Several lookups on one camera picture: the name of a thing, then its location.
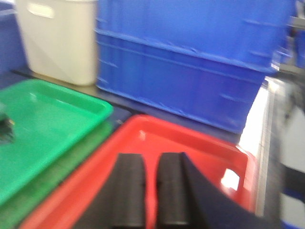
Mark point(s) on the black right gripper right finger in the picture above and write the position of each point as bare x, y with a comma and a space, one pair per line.
188, 200

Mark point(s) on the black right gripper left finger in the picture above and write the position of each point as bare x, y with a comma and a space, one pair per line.
120, 204

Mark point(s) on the red plastic tray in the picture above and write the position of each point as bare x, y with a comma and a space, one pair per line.
225, 164

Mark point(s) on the green plastic tray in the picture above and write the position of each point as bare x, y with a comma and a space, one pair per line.
48, 119

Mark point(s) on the large blue crate on table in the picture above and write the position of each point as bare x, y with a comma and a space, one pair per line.
202, 59

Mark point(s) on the white plastic bin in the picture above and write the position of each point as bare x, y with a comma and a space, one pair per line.
59, 38

